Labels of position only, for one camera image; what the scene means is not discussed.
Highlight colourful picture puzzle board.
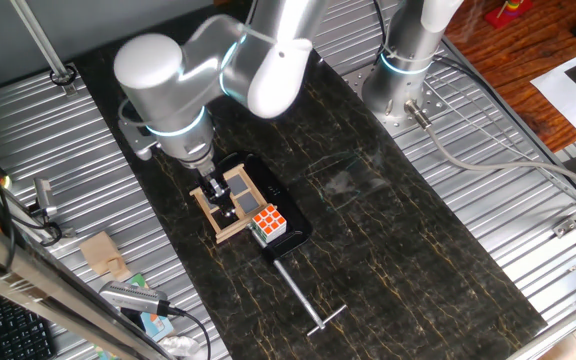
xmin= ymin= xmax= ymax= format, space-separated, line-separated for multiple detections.
xmin=126 ymin=272 xmax=175 ymax=344

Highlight black keyboard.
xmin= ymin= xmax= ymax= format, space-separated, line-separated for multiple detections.
xmin=0 ymin=291 xmax=58 ymax=360

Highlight black marble pattern mat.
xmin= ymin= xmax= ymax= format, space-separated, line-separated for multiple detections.
xmin=73 ymin=0 xmax=549 ymax=360

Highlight black camera ball mount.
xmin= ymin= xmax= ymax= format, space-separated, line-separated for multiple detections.
xmin=26 ymin=204 xmax=77 ymax=247

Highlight silver camera pole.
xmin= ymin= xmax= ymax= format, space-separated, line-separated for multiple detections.
xmin=9 ymin=0 xmax=79 ymax=97

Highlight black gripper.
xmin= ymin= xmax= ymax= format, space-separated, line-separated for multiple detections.
xmin=195 ymin=163 xmax=237 ymax=219

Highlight white crumpled plastic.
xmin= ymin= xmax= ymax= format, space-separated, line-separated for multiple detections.
xmin=159 ymin=334 xmax=203 ymax=359

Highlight brown wooden table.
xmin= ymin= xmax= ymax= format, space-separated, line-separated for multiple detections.
xmin=442 ymin=0 xmax=576 ymax=154

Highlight aluminium frame beam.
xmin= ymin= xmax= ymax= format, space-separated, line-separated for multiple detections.
xmin=0 ymin=202 xmax=177 ymax=360

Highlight wooden sliding window model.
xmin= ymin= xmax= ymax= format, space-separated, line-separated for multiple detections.
xmin=189 ymin=162 xmax=277 ymax=245

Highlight small cardboard piece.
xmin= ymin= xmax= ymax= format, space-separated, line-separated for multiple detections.
xmin=79 ymin=230 xmax=133 ymax=282

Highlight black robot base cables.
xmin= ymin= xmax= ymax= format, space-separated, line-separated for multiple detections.
xmin=371 ymin=0 xmax=390 ymax=55

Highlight black camera cable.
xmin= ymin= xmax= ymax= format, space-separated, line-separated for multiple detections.
xmin=166 ymin=302 xmax=213 ymax=360

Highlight white marker paper sheet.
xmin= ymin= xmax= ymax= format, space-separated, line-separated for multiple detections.
xmin=530 ymin=48 xmax=576 ymax=134

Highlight rubik's cube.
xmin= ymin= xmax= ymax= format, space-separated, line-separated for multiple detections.
xmin=248 ymin=203 xmax=288 ymax=245

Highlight thin black table cable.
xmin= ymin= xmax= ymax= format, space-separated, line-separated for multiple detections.
xmin=432 ymin=53 xmax=576 ymax=205

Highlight silver depth camera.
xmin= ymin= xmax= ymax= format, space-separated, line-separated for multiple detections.
xmin=98 ymin=279 xmax=173 ymax=317
xmin=33 ymin=177 xmax=59 ymax=219

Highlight black C-clamp with silver screw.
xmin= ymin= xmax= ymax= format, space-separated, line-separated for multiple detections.
xmin=215 ymin=150 xmax=348 ymax=338

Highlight thick gray robot cable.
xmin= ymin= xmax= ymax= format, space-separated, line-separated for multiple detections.
xmin=403 ymin=98 xmax=576 ymax=199

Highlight silver robot mounting plate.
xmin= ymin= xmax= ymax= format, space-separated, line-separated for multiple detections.
xmin=342 ymin=62 xmax=452 ymax=140

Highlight red ring stacking toy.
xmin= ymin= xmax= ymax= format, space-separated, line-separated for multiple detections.
xmin=484 ymin=0 xmax=535 ymax=30

